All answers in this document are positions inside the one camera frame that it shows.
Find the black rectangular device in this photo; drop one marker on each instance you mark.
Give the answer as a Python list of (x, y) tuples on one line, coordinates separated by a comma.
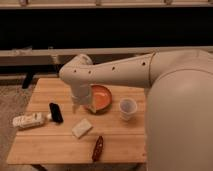
[(56, 113)]

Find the wooden table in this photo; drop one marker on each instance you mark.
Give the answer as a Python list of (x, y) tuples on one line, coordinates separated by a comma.
[(56, 144)]

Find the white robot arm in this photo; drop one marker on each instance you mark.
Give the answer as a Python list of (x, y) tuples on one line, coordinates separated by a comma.
[(179, 107)]

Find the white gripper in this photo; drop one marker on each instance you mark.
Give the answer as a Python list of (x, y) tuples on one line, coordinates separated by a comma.
[(82, 95)]

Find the orange ceramic bowl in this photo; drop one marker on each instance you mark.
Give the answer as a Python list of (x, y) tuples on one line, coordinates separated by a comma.
[(102, 98)]

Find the white plastic bottle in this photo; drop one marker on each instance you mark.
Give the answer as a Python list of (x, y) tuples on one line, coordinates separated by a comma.
[(32, 120)]

